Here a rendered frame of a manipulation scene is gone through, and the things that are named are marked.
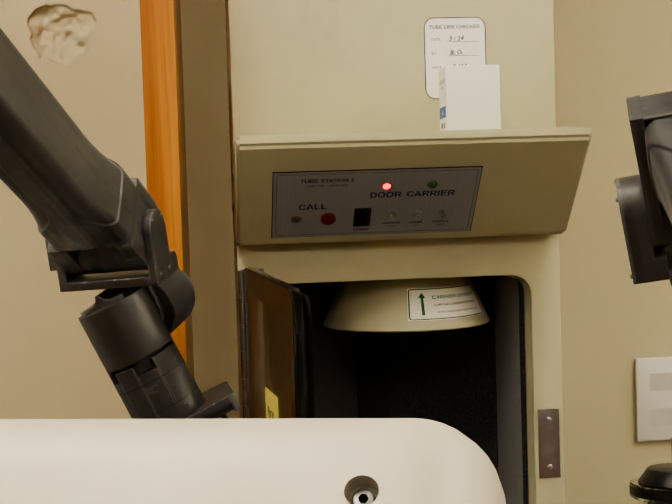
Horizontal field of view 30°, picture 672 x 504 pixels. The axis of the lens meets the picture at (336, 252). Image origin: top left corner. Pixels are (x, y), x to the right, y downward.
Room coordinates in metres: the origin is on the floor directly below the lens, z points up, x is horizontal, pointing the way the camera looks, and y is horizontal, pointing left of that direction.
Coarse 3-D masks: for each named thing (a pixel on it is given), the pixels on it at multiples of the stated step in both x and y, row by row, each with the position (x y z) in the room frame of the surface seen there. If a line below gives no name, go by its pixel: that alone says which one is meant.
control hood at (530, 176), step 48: (240, 144) 1.10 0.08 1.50; (288, 144) 1.10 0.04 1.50; (336, 144) 1.11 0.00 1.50; (384, 144) 1.11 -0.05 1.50; (432, 144) 1.12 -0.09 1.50; (480, 144) 1.12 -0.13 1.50; (528, 144) 1.13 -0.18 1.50; (576, 144) 1.14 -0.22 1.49; (240, 192) 1.14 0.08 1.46; (480, 192) 1.17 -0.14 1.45; (528, 192) 1.17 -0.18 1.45; (240, 240) 1.18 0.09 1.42; (288, 240) 1.19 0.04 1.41; (336, 240) 1.20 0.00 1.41
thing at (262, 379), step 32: (256, 288) 1.10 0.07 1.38; (288, 288) 0.92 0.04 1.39; (256, 320) 1.11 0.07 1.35; (288, 320) 0.92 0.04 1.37; (256, 352) 1.11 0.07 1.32; (288, 352) 0.92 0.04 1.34; (256, 384) 1.12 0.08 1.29; (288, 384) 0.93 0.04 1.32; (256, 416) 1.13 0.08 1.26; (288, 416) 0.93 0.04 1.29
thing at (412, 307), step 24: (360, 288) 1.28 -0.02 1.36; (384, 288) 1.26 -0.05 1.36; (408, 288) 1.26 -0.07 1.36; (432, 288) 1.26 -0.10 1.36; (456, 288) 1.28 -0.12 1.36; (336, 312) 1.30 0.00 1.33; (360, 312) 1.27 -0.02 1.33; (384, 312) 1.25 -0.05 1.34; (408, 312) 1.25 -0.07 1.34; (432, 312) 1.25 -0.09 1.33; (456, 312) 1.26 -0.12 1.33; (480, 312) 1.29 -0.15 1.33
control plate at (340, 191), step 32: (288, 192) 1.14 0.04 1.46; (320, 192) 1.15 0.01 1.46; (352, 192) 1.15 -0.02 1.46; (384, 192) 1.15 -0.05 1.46; (416, 192) 1.16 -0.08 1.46; (448, 192) 1.16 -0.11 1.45; (288, 224) 1.17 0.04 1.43; (320, 224) 1.18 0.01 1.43; (352, 224) 1.18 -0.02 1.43; (384, 224) 1.18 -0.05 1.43; (416, 224) 1.19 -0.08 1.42; (448, 224) 1.19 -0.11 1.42
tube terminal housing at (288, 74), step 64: (256, 0) 1.22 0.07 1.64; (320, 0) 1.22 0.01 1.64; (384, 0) 1.23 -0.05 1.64; (448, 0) 1.23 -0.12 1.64; (512, 0) 1.24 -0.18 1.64; (256, 64) 1.21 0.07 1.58; (320, 64) 1.22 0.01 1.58; (384, 64) 1.23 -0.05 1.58; (512, 64) 1.24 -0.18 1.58; (256, 128) 1.21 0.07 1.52; (320, 128) 1.22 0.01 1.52; (384, 128) 1.23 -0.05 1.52; (512, 128) 1.24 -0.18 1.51; (256, 256) 1.21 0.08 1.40; (320, 256) 1.22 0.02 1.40; (384, 256) 1.23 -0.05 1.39; (448, 256) 1.23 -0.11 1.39; (512, 256) 1.24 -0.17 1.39
